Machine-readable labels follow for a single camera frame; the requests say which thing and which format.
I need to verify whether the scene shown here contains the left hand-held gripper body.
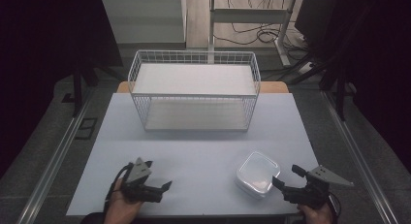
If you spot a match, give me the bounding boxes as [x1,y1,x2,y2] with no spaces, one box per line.
[120,157,163,204]

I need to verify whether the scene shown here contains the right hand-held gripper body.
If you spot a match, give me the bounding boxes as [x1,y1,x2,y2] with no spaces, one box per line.
[281,165,355,209]

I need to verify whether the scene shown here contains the white square plate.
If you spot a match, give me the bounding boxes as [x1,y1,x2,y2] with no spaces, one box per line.
[235,150,282,200]

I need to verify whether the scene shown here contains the white wire shelf rack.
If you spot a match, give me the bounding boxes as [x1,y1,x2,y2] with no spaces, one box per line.
[127,49,262,133]

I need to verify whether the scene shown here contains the person's right hand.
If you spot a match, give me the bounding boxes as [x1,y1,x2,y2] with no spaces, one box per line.
[297,203,334,224]

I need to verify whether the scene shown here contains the person's left hand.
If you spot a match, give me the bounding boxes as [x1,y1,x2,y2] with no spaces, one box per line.
[103,177,144,224]

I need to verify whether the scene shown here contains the dark sleeve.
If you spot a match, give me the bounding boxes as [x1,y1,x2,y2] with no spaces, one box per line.
[79,211,106,224]

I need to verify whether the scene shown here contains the black metal stand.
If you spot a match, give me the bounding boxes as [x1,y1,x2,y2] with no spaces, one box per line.
[71,63,124,118]

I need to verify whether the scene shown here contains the white power strip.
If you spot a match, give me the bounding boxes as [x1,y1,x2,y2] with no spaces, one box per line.
[298,61,314,76]

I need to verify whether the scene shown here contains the white cabinet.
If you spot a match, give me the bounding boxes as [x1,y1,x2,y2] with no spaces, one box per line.
[100,0,188,49]

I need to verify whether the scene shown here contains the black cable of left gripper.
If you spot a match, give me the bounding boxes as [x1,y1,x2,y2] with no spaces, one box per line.
[102,162,134,215]

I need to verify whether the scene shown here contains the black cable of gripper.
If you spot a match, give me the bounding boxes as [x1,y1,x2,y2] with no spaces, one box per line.
[327,191,343,218]
[102,162,134,215]

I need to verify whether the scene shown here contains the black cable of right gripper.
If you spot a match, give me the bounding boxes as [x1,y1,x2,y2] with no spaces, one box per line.
[327,191,343,218]

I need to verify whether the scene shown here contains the black floor cables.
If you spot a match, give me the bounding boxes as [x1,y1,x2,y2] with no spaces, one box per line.
[212,0,313,62]

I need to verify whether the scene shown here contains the white metal desk frame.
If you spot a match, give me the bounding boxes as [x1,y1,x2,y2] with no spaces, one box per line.
[206,0,297,67]

